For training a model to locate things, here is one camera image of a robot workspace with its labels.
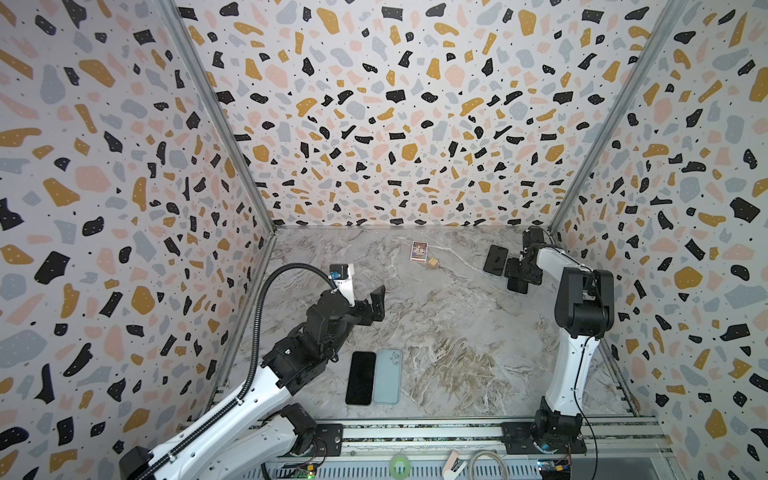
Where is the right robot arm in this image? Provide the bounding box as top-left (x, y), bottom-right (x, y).
top-left (503, 227), bottom-right (615, 454)

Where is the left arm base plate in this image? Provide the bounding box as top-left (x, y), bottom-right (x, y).
top-left (291, 423), bottom-right (344, 458)

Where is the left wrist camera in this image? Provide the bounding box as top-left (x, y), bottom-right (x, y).
top-left (329, 264), bottom-right (355, 306)

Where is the left corner aluminium post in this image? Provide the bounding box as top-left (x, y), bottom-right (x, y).
top-left (156, 0), bottom-right (276, 237)

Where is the mint phone case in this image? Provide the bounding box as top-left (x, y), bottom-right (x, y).
top-left (373, 349), bottom-right (403, 405)

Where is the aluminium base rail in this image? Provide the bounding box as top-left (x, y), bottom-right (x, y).
top-left (233, 417), bottom-right (684, 479)

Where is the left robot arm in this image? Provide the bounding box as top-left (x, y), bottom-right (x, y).
top-left (119, 286), bottom-right (386, 479)

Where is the phone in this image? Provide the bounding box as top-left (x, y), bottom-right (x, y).
top-left (483, 245), bottom-right (508, 276)
top-left (345, 351), bottom-right (376, 406)

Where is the grey cable loop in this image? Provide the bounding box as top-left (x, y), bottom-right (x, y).
top-left (466, 449), bottom-right (510, 480)

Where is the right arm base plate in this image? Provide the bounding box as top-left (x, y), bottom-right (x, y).
top-left (501, 419), bottom-right (587, 455)

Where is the corner aluminium post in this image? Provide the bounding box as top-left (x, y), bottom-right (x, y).
top-left (156, 0), bottom-right (276, 237)
top-left (548, 0), bottom-right (686, 233)

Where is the right corner aluminium post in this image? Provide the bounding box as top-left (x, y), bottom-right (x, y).
top-left (548, 0), bottom-right (686, 233)

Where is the playing card box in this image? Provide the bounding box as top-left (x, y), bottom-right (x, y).
top-left (410, 241), bottom-right (428, 263)

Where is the white small device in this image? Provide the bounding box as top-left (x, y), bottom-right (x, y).
top-left (441, 450), bottom-right (467, 480)

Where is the green tape roll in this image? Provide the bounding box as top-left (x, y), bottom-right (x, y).
top-left (388, 453), bottom-right (411, 480)

